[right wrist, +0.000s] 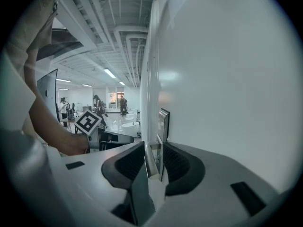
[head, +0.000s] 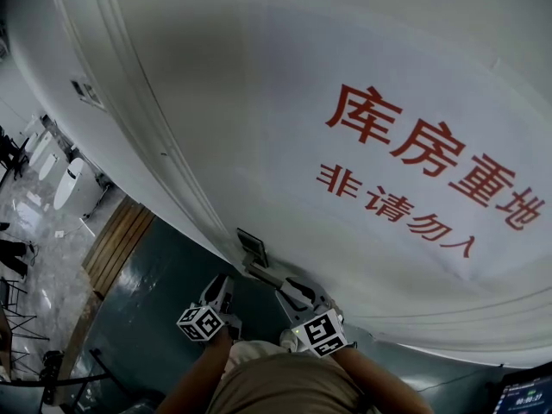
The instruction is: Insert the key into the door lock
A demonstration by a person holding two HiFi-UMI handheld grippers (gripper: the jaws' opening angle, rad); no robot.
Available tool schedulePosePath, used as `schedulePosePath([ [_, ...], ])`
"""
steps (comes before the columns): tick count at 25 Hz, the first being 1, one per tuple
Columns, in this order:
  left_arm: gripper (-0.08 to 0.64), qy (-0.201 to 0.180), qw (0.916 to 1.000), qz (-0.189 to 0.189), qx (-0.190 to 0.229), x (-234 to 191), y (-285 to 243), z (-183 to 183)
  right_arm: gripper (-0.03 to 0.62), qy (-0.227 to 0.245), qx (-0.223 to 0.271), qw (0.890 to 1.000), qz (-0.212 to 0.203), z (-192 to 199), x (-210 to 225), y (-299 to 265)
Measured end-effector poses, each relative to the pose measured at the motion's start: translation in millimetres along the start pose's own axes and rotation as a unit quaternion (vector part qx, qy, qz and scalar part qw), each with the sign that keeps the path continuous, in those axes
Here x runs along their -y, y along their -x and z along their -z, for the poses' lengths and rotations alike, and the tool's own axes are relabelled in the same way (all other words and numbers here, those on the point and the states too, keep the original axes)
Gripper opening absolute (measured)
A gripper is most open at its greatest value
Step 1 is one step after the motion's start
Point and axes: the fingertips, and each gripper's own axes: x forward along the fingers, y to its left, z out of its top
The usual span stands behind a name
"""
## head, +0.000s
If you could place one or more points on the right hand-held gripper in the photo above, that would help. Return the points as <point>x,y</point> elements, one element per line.
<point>321,334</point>

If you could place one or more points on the white door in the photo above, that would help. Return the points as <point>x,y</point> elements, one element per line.
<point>215,102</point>

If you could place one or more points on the black office chair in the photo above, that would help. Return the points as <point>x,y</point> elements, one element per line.
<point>15,158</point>

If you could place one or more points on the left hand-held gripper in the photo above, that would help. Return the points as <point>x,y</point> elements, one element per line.
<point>200,324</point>

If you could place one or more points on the person's light trousers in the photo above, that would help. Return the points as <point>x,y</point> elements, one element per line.
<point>254,349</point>

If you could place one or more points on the person's right forearm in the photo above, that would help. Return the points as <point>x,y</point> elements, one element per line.
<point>384,382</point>

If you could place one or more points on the black folding chair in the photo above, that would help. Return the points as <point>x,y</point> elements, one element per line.
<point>19,309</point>

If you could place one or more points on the wooden step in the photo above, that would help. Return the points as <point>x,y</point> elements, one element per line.
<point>118,244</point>

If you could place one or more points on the black mounted display screen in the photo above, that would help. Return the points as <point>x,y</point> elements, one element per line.
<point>528,393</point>

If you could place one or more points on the person's left forearm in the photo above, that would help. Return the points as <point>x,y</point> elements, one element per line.
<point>198,373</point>

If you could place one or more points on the white wall control panel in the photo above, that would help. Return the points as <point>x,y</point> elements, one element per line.
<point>94,96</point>
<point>78,89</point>

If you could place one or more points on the white oval bathtub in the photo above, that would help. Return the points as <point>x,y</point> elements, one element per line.
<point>75,186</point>

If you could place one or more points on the white paper notice red print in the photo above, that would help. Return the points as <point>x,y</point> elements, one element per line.
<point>302,110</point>

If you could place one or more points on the person's beige shirt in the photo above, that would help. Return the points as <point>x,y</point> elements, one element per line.
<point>293,388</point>

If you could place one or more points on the small white floor box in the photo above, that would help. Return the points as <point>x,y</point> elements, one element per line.
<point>60,233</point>

